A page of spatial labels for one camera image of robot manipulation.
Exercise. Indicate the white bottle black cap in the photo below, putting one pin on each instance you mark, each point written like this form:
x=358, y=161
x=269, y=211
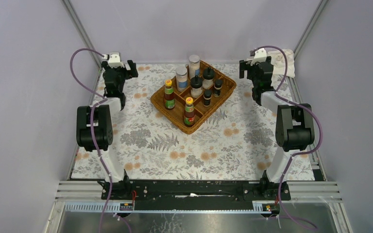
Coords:
x=208, y=78

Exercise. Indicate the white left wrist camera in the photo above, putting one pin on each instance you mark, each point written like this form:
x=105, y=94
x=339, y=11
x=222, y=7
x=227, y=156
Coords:
x=114, y=60

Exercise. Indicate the silver lid white grain jar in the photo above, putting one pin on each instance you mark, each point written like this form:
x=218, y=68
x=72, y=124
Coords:
x=194, y=66

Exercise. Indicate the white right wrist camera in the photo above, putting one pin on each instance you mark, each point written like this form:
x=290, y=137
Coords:
x=257, y=55

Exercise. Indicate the small dark pepper jar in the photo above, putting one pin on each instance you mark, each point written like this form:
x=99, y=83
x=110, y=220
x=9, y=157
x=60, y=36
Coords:
x=217, y=88

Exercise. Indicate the green sauce bottle yellow cap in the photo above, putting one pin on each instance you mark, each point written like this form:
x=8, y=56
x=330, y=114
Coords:
x=169, y=99

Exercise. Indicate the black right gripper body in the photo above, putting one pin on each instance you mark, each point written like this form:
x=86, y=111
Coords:
x=251, y=71

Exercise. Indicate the brown wicker divided basket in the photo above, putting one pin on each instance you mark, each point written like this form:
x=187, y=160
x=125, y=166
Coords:
x=176, y=115

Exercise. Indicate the white crumpled cloth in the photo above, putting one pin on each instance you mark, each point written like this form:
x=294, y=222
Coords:
x=279, y=62

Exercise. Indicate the floral patterned table mat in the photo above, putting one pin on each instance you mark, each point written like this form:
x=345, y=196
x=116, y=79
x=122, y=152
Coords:
x=236, y=143

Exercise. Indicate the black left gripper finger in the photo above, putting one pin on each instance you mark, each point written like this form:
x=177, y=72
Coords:
x=105, y=65
x=132, y=72

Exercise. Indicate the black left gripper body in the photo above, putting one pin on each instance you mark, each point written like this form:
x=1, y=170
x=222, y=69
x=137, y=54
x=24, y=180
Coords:
x=130, y=69

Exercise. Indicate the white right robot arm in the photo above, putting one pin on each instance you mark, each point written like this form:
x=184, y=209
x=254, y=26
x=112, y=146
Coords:
x=294, y=129

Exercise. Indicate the silver lid jar blue label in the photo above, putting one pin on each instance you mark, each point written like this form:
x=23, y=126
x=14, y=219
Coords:
x=181, y=78

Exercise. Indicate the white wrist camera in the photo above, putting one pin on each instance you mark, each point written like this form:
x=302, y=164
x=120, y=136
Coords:
x=257, y=55
x=114, y=60

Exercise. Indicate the white jar wide black lid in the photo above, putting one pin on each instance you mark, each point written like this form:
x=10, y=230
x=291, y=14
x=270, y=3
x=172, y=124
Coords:
x=196, y=84

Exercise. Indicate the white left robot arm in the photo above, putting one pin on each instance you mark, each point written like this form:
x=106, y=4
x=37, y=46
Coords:
x=94, y=128

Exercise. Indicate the small pepper jar black cap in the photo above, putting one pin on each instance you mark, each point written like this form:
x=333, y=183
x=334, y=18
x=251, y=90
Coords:
x=207, y=97

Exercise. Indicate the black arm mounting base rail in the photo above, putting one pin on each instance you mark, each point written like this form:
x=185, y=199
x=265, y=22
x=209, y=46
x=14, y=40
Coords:
x=189, y=195

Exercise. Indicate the red sauce bottle yellow cap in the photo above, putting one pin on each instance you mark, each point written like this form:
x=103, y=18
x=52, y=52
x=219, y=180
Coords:
x=189, y=112

